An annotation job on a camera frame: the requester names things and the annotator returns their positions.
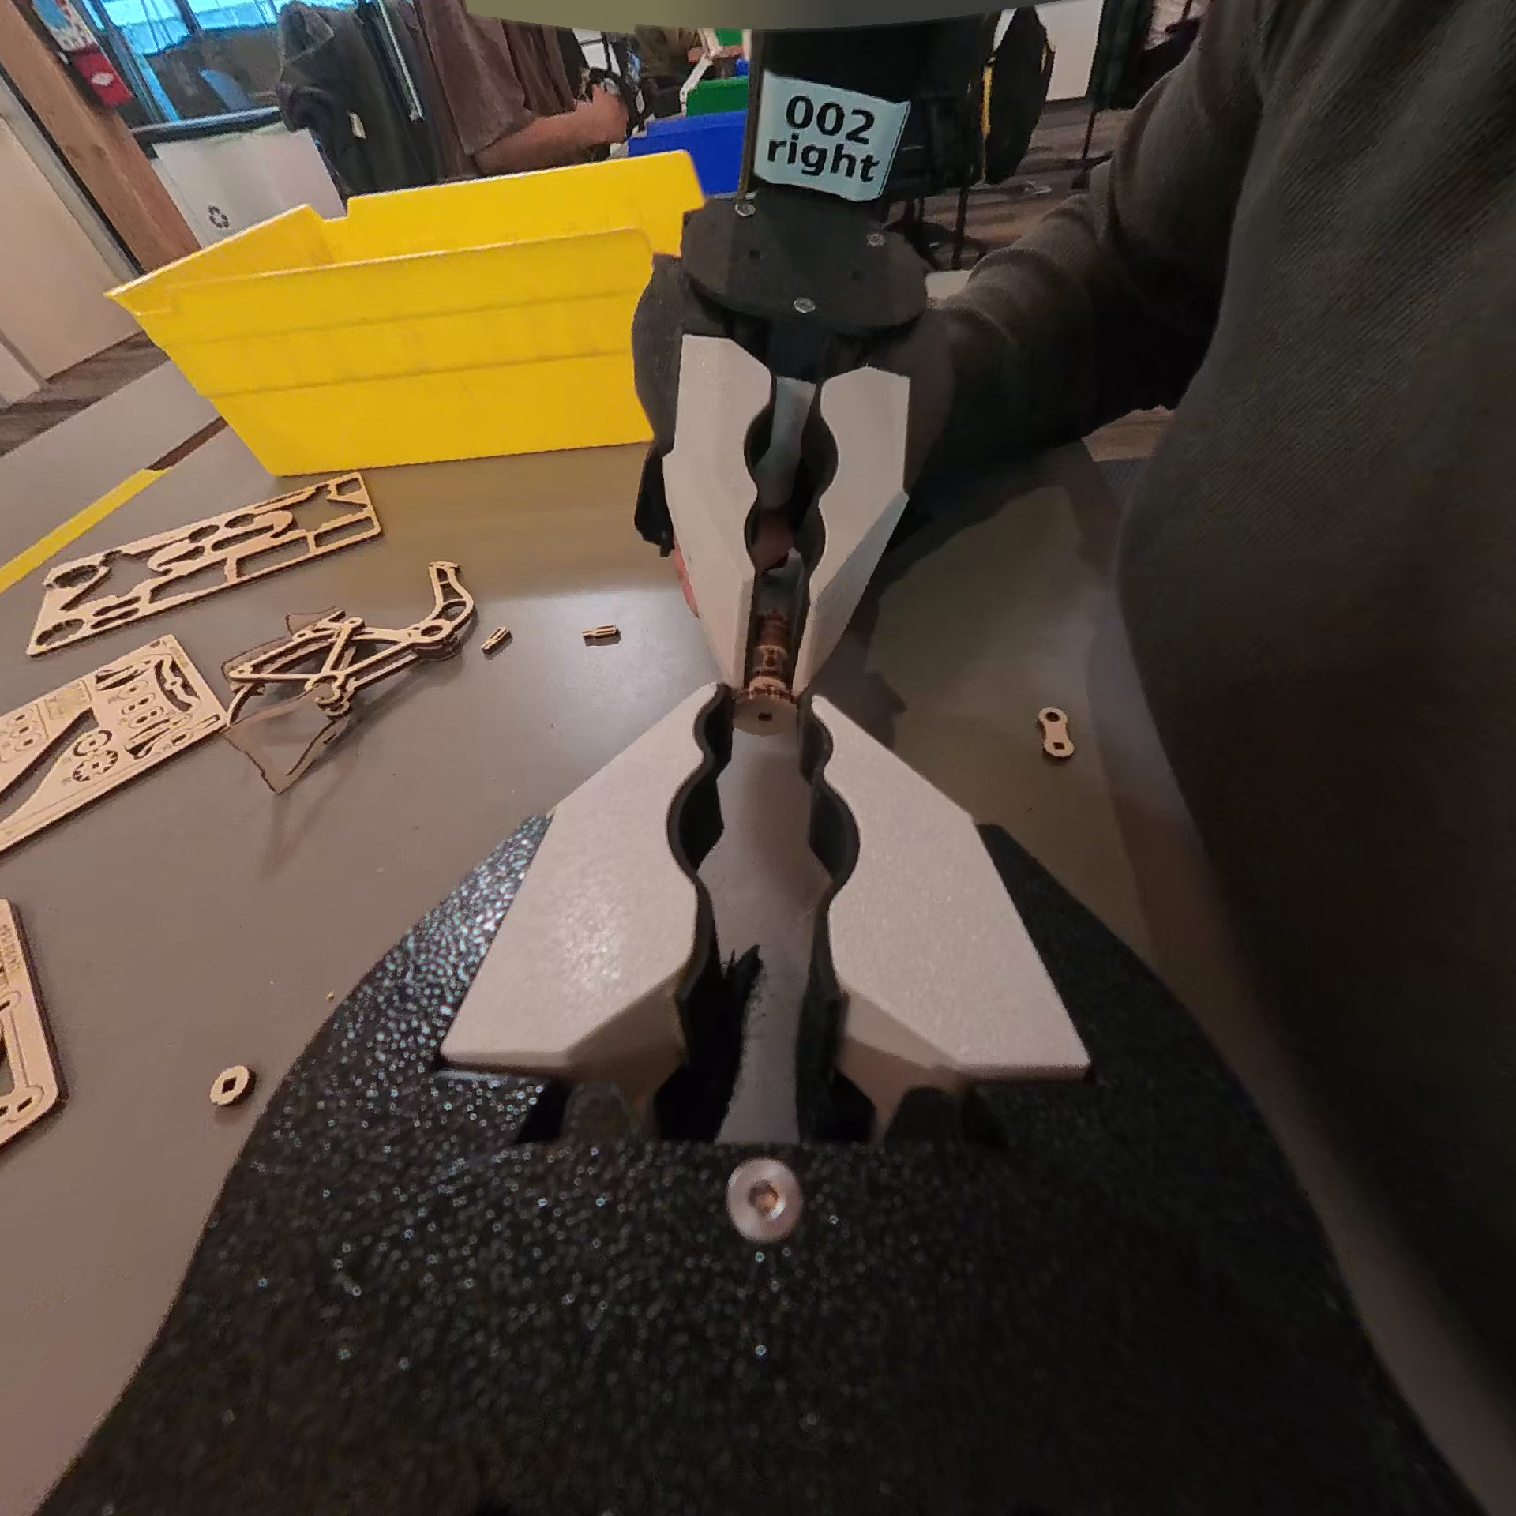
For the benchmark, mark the wooden post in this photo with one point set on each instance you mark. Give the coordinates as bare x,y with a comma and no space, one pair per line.
107,178

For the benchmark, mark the yellow plastic bin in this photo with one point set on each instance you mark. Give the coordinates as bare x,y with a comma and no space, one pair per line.
413,356

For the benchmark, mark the person's right forearm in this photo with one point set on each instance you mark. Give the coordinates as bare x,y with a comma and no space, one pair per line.
1065,331

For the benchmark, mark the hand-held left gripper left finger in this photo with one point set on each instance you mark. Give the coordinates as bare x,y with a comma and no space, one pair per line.
568,946

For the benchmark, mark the wooden model frame assembly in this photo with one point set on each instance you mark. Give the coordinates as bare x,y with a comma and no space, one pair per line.
332,664

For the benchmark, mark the blue plastic bin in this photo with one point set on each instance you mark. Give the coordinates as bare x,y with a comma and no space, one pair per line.
686,152

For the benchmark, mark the wooden axle assembly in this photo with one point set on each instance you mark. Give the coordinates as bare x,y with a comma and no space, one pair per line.
764,700

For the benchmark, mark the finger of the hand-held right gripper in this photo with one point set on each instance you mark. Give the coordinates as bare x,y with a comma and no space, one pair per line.
704,472
871,472

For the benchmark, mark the office chair with jacket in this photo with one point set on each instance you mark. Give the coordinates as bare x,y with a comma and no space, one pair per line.
343,93

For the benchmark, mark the red fire extinguisher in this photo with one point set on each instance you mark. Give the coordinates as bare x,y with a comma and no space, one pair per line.
102,72

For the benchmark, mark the white door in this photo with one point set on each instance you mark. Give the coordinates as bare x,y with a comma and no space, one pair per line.
47,262

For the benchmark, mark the laser-cut wooden parts sheet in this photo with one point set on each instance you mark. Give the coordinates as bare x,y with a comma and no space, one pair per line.
43,1066
34,783
343,526

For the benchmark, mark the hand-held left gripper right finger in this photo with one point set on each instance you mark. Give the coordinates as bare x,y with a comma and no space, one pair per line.
947,946

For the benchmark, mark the yellow tape strip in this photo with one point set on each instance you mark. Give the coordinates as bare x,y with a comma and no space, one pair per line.
71,526

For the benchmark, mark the person's right hand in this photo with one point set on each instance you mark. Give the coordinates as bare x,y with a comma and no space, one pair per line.
775,543

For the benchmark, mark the glass window wall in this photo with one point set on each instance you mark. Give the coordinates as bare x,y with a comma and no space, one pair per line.
178,59

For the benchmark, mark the small green plastic bin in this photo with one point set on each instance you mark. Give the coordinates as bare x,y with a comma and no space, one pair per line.
720,95

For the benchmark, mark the flat wooden link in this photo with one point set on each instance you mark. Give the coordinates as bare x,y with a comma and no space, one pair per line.
1056,732

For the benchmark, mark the white recycling cabinet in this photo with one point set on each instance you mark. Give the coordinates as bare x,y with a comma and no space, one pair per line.
238,178

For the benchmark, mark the round wooden washer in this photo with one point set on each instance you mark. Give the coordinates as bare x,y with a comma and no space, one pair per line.
220,1091

